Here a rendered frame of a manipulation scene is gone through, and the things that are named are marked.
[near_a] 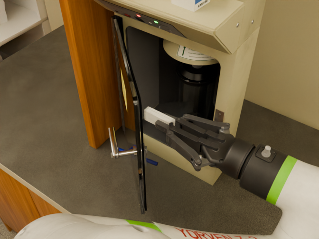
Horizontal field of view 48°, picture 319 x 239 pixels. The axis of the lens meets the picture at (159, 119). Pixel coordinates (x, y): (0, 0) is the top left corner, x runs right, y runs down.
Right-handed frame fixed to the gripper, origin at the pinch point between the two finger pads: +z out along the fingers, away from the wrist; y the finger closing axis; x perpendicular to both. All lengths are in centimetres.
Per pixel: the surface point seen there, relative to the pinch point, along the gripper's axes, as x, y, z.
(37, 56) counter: 34, -29, 82
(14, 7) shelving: 36, -53, 127
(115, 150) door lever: 7.2, 7.6, 6.5
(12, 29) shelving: 36, -39, 112
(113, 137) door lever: 7.2, 4.8, 9.4
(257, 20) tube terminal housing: -15.8, -22.2, -8.9
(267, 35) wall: 8, -57, -2
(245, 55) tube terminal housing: -8.7, -19.4, -8.9
